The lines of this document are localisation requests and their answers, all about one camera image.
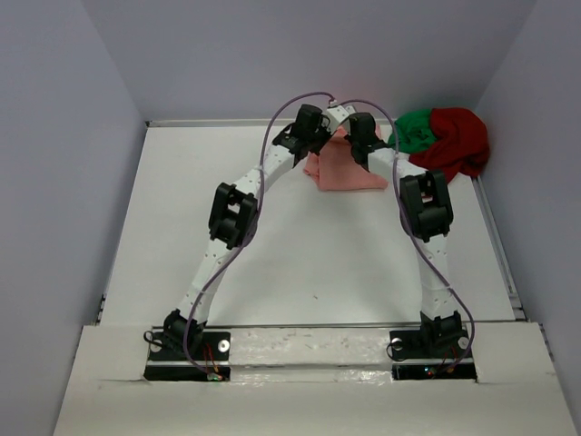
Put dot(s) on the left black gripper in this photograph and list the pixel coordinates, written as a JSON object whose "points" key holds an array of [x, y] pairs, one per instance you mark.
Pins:
{"points": [[325, 137]]}

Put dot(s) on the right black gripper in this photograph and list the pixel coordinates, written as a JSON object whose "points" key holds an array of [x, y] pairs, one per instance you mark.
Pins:
{"points": [[349, 136]]}

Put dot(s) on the pink t shirt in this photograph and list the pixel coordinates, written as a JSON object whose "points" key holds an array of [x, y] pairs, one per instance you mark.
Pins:
{"points": [[334, 168]]}

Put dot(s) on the red t shirt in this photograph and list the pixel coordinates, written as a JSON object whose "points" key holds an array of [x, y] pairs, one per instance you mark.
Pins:
{"points": [[461, 144]]}

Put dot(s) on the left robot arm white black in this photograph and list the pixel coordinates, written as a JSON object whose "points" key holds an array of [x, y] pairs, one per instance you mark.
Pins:
{"points": [[233, 222]]}

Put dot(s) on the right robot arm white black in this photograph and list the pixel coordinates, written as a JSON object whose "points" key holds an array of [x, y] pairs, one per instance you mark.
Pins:
{"points": [[426, 215]]}

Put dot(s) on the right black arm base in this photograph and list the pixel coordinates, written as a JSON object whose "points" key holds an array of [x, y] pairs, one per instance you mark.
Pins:
{"points": [[412, 360]]}

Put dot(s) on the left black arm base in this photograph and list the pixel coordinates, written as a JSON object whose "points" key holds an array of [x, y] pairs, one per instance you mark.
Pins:
{"points": [[207, 361]]}

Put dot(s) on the green t shirt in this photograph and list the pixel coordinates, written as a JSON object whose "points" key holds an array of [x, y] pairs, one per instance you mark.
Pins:
{"points": [[413, 132]]}

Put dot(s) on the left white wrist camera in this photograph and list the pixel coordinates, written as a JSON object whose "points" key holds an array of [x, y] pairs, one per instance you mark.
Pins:
{"points": [[337, 115]]}

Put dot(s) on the aluminium back rail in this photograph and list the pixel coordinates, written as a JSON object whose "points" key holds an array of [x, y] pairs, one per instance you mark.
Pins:
{"points": [[177, 123]]}

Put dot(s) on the aluminium front rail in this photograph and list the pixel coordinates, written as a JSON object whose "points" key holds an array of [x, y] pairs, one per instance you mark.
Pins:
{"points": [[395, 325]]}

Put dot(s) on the aluminium left side rail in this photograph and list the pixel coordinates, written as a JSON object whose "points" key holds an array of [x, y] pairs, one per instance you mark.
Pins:
{"points": [[99, 313]]}

